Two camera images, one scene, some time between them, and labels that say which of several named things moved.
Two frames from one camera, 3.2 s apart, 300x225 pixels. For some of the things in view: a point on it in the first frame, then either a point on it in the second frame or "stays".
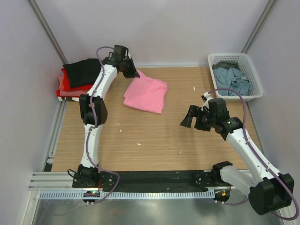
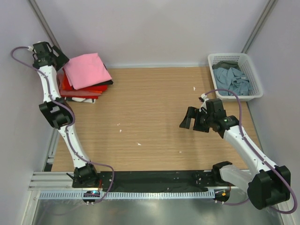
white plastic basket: (234, 71) stays
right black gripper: (195, 111) stays
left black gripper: (133, 73) -> (61, 59)
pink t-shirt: (146, 93) -> (86, 70)
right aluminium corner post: (259, 25) stays
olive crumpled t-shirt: (226, 64) stays
